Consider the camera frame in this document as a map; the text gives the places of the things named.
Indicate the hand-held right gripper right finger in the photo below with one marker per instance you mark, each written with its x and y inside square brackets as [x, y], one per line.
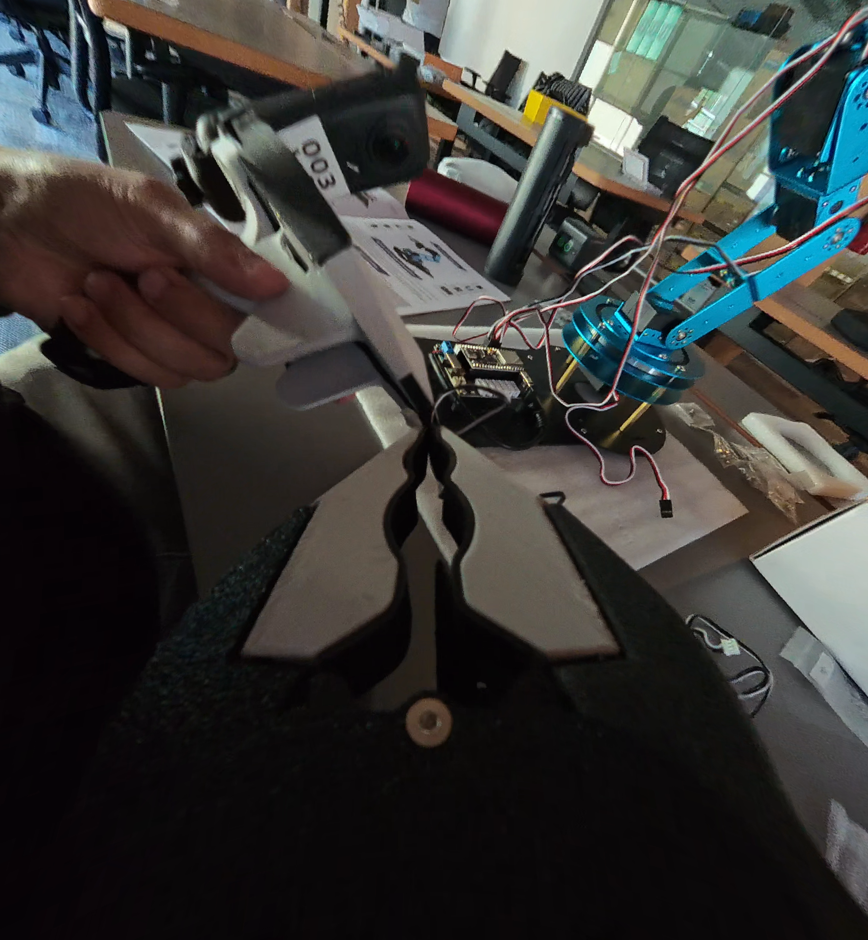
[529, 580]

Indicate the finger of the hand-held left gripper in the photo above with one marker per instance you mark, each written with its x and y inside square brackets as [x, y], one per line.
[388, 418]
[375, 308]

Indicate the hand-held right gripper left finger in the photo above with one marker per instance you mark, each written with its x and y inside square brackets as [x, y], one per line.
[331, 573]

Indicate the blue toy robot arm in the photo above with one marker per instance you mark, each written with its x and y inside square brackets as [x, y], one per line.
[808, 169]

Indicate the person's left hand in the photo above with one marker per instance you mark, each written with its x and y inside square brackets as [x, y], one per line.
[74, 242]

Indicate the printed instruction leaflet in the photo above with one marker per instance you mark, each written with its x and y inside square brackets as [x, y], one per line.
[434, 272]

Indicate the small circuit board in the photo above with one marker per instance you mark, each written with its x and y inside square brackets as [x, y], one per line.
[481, 371]

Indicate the grey paper sheet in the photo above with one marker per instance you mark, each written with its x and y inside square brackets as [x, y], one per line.
[625, 507]

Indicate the dark red cylinder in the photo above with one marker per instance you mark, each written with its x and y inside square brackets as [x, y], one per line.
[456, 205]

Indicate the wooden table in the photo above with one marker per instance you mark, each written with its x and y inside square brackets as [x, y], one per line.
[830, 330]
[610, 169]
[257, 44]

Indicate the yellow box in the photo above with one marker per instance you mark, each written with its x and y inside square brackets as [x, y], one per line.
[536, 105]

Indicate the black cylinder bottle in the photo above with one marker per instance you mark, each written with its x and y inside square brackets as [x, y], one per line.
[533, 198]

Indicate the clear bag of screws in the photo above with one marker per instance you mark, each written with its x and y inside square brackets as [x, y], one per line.
[753, 459]

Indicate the person's dark clothing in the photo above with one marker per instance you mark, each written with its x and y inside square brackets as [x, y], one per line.
[52, 587]

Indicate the white foam piece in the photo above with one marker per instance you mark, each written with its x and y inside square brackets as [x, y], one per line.
[808, 455]

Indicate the white cardboard box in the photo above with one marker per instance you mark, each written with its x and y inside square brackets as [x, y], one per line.
[845, 587]

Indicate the small clear plastic bag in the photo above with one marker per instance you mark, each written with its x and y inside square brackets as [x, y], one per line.
[830, 683]
[867, 866]

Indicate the black round pouch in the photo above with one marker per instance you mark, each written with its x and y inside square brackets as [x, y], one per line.
[863, 330]

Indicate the black round base plate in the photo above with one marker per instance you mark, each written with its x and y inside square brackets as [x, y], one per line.
[551, 426]

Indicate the black switch box green button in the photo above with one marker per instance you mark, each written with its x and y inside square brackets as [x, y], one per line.
[579, 242]

